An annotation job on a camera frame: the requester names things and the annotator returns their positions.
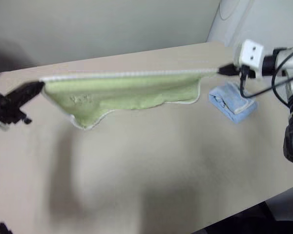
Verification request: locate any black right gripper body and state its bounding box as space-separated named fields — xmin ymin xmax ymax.
xmin=233 ymin=63 xmax=256 ymax=80

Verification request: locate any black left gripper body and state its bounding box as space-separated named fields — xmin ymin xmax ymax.
xmin=0 ymin=90 xmax=33 ymax=125

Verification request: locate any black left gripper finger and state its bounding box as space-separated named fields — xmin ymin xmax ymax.
xmin=10 ymin=86 xmax=44 ymax=108
xmin=5 ymin=81 xmax=45 ymax=101

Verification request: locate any green towel with white trim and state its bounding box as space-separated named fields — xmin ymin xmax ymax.
xmin=39 ymin=67 xmax=218 ymax=131

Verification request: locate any folded blue towel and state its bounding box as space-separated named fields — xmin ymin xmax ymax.
xmin=208 ymin=81 xmax=259 ymax=124

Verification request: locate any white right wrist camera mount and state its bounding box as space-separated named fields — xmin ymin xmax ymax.
xmin=233 ymin=39 xmax=265 ymax=81

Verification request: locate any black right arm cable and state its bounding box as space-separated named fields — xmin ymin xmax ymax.
xmin=239 ymin=45 xmax=293 ymax=108

